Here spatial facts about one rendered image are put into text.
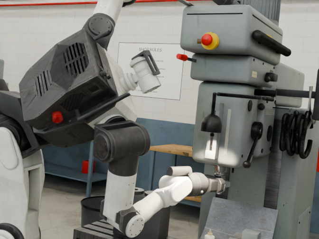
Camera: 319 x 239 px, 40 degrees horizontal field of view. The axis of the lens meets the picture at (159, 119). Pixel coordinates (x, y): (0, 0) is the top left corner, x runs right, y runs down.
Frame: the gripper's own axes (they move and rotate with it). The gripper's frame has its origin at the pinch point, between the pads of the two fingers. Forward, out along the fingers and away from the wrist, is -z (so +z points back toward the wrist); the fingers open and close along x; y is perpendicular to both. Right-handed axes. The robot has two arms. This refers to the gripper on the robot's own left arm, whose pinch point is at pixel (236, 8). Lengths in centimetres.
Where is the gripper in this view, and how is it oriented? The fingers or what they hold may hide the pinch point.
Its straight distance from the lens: 178.0
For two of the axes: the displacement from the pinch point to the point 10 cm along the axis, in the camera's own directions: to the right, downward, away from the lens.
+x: 1.1, 0.6, -9.9
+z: -8.0, -5.8, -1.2
